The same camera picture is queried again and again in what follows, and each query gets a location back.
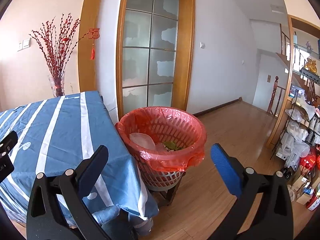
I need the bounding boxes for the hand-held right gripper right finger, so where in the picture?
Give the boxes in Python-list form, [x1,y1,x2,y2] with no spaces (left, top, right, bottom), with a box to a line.
[207,143,294,240]

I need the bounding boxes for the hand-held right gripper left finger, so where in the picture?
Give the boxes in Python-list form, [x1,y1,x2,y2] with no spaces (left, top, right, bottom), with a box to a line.
[26,144,109,240]

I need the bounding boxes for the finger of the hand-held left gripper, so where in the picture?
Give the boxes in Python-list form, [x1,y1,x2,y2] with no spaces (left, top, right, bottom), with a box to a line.
[0,130,19,157]

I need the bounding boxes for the clear plastic bag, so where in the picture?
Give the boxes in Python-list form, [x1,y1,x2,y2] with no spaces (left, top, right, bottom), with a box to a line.
[129,132,157,153]

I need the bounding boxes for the green plastic bag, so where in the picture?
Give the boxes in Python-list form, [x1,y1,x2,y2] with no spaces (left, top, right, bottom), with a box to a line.
[162,141,183,152]

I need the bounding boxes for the white plastic trash basket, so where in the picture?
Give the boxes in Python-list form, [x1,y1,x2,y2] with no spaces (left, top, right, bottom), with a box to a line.
[119,107,207,192]

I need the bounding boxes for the red bin liner bag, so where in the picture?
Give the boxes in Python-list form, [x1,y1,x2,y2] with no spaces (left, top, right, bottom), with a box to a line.
[115,106,208,173]

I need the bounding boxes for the blue striped tablecloth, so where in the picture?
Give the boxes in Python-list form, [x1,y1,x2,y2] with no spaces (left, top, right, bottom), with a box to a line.
[0,91,159,228]

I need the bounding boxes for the wooden stool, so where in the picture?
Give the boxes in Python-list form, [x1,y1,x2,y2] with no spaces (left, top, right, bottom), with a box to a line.
[149,172,187,207]

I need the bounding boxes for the grey bundle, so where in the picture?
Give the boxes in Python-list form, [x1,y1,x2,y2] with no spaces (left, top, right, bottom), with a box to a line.
[93,203,153,234]

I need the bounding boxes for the glass vase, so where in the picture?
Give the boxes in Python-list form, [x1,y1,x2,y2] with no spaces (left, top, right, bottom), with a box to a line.
[48,71,66,98]

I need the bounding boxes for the white plastic bags on rack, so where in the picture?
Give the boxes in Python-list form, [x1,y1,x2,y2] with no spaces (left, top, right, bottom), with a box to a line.
[280,129,311,168]

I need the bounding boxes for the black metal shelf rack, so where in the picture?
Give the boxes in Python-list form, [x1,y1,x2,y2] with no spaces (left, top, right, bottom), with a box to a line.
[271,102,320,161]

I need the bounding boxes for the cardboard box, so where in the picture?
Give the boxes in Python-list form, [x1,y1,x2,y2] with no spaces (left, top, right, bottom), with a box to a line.
[292,172,316,205]

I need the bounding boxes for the red gift bag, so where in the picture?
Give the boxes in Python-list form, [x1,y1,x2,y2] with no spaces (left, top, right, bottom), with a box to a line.
[299,152,320,178]

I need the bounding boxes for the wooden stair banister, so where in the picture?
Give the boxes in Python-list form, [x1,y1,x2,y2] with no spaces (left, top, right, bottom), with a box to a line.
[266,76,287,117]

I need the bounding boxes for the red berry branches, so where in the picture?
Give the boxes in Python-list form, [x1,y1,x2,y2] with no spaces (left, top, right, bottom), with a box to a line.
[28,12,83,78]

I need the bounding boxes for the frosted glass door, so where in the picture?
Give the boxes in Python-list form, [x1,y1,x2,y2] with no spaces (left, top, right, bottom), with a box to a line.
[122,0,180,116]

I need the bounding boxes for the red hanging knot ornament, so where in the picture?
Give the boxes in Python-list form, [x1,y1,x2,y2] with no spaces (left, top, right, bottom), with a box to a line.
[86,27,101,61]

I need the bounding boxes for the golden figurine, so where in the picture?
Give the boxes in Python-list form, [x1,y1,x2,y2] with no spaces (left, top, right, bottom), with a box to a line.
[303,57,320,75]

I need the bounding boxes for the wooden wall trim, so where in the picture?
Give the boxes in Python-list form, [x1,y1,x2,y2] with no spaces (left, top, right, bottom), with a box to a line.
[78,0,106,93]

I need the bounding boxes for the wooden door frame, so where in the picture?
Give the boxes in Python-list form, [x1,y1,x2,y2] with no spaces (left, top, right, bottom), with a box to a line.
[116,0,196,118]

